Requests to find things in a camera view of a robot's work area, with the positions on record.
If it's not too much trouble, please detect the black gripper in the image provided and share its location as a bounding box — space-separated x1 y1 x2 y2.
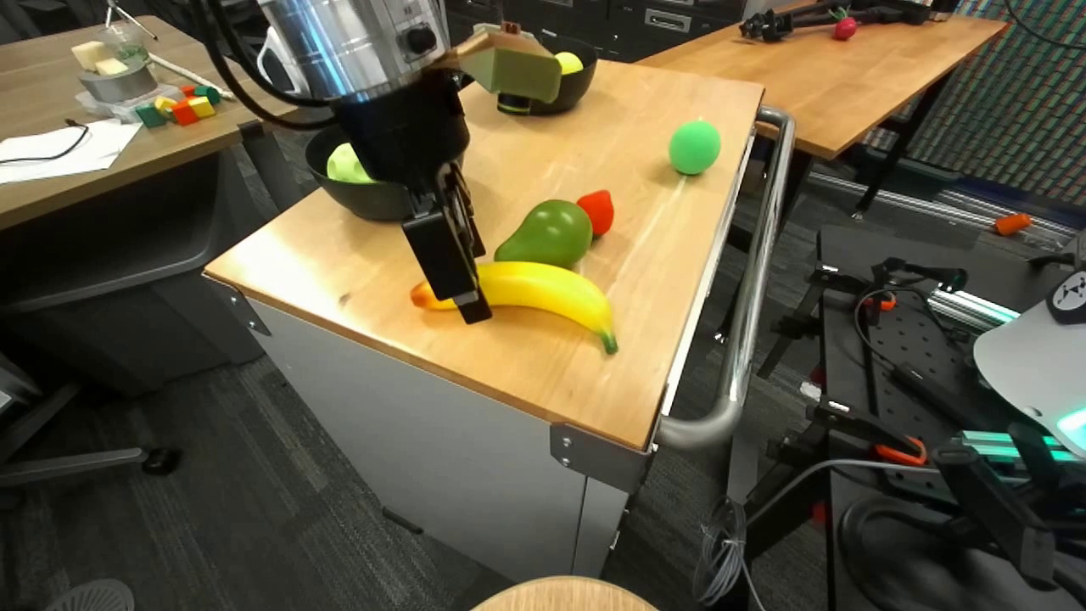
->
341 71 494 331

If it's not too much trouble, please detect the yellow banana toy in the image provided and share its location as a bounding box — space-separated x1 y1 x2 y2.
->
407 258 622 360

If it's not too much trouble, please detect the light green dimpled ball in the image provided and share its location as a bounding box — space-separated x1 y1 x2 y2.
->
321 140 379 188

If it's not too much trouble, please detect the small red fruit toy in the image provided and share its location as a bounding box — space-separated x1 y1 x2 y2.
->
573 188 616 240

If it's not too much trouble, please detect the white cabinet with wooden top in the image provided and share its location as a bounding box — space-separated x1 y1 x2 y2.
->
200 56 801 580

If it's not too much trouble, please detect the green pear toy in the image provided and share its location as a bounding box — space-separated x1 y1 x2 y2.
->
493 196 596 273

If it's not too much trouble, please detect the black bowl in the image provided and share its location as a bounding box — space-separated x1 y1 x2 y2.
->
302 112 469 223
493 43 602 120

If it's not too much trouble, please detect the smooth green ball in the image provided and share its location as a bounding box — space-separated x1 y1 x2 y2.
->
664 116 727 180

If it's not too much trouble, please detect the white stick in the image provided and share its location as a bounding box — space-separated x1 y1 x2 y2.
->
104 0 239 102

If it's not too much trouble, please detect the round wooden stool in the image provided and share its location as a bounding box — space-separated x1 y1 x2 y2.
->
472 574 657 611

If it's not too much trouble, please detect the clear plastic container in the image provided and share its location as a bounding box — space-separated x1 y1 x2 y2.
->
70 38 160 104

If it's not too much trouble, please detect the clear plastic cup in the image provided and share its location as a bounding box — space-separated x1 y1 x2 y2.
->
101 22 155 74

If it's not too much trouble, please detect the white paper sheet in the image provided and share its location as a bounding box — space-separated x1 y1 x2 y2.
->
0 116 145 188

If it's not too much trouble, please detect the black tripod tool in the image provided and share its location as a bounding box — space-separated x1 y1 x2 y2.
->
739 0 942 43

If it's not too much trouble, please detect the black office chair base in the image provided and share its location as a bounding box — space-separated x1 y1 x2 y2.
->
0 349 183 493

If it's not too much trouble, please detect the wooden office table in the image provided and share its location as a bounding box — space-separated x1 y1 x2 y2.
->
0 9 305 233

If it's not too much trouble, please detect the wooden work table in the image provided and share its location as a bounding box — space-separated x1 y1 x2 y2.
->
638 4 1010 163

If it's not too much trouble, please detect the orange clamp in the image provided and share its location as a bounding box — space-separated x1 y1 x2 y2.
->
870 434 933 470

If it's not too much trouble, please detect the white device with teal light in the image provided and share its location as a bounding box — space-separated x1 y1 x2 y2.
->
969 266 1086 454

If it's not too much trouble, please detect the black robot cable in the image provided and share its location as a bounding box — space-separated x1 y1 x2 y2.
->
200 0 348 130

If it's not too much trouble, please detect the grey cable bundle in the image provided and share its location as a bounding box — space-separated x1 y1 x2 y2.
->
692 454 942 611

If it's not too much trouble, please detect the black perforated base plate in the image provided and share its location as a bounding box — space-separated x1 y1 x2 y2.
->
777 223 1086 611

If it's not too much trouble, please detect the silver metal rail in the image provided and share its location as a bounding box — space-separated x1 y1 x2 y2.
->
927 282 1028 334

